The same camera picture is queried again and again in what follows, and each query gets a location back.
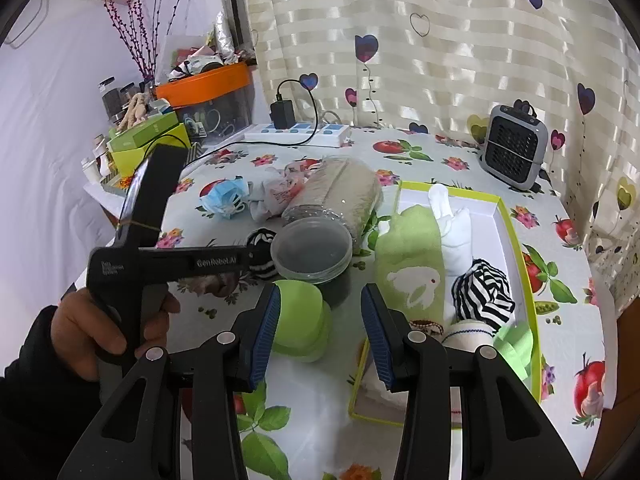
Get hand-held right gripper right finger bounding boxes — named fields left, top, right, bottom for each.
left=360, top=283, right=583, bottom=480

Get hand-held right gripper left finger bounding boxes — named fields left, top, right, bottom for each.
left=57, top=284, right=282, bottom=480

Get small black white striped sock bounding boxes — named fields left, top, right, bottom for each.
left=244, top=227, right=282, bottom=283

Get cream sock with red stitching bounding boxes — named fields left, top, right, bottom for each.
left=440, top=317, right=496, bottom=351

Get green rabbit print towel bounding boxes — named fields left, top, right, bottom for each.
left=374, top=204, right=447, bottom=326

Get large black white striped sock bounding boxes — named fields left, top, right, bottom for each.
left=450, top=257, right=517, bottom=333

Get green rimmed white box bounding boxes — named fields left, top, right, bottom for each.
left=347, top=180, right=545, bottom=430

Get person's left forearm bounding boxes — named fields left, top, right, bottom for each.
left=0, top=305, right=101, bottom=480

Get person's left hand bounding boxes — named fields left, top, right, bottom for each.
left=50, top=287, right=182, bottom=382

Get light green round lid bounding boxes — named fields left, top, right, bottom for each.
left=270, top=280, right=332, bottom=363

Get white paper sheet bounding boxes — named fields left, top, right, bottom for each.
left=82, top=182, right=123, bottom=221

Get blue face mask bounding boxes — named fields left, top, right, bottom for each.
left=200, top=177, right=251, bottom=221

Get round clear plastic container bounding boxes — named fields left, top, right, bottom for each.
left=270, top=217, right=358, bottom=311

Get yellow-green cardboard box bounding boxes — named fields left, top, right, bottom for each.
left=109, top=127, right=193, bottom=176

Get tomato print tablecloth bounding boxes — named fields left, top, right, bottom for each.
left=75, top=125, right=621, bottom=480

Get white cloth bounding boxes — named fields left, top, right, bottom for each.
left=247, top=167, right=286, bottom=223

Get green cardboard box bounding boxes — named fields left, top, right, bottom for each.
left=107, top=112, right=181, bottom=153

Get light green cloth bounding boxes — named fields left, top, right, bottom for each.
left=492, top=322, right=536, bottom=381

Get tall clear plastic jar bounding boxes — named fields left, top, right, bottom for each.
left=281, top=156, right=385, bottom=251

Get beige plush toy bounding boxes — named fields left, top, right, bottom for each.
left=122, top=92, right=151, bottom=131

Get plastic bag with red print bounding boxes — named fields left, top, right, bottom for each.
left=270, top=160, right=323, bottom=211

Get clear container with orange lid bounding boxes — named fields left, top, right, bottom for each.
left=155, top=62, right=253, bottom=143

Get white blue power strip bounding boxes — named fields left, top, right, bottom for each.
left=242, top=121, right=352, bottom=147

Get black charger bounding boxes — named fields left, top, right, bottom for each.
left=270, top=100, right=296, bottom=131

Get pile of packets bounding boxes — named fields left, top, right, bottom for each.
left=167, top=45, right=251, bottom=81

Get grey desktop heater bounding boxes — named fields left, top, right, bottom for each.
left=480, top=102, right=548, bottom=192

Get purple flower branches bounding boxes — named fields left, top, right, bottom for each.
left=97, top=0, right=198, bottom=86

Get striped curtain with hearts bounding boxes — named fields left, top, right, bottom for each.
left=245, top=0, right=640, bottom=281

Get black cable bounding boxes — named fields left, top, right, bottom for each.
left=145, top=79, right=321, bottom=166

